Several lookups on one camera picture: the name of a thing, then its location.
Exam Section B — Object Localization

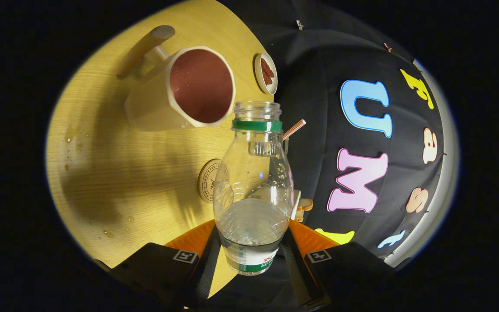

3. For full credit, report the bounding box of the cream cup with wooden handle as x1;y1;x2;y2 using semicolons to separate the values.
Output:
117;25;236;132

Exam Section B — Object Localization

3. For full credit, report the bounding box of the clear plastic bottle green label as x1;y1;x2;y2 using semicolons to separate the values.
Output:
213;101;295;276

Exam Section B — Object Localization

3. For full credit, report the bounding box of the pink checkered straw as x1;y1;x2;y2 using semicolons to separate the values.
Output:
282;120;306;140

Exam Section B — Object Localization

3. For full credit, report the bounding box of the small white plate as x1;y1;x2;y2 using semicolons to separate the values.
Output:
254;52;278;95

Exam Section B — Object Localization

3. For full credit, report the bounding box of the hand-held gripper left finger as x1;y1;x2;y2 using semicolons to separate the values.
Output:
96;219;222;310

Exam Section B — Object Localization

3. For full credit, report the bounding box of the round wooden coaster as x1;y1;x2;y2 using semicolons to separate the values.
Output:
197;159;225;203

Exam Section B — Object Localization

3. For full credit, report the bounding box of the wooden table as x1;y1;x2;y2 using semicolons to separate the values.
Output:
45;0;276;299

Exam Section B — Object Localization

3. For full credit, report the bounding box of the white toaster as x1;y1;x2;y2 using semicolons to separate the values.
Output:
291;189;302;221

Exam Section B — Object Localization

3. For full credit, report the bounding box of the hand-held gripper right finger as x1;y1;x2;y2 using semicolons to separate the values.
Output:
281;220;399;310

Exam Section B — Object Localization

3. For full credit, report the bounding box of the black backdrop cloth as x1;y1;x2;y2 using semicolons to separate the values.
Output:
215;0;445;312

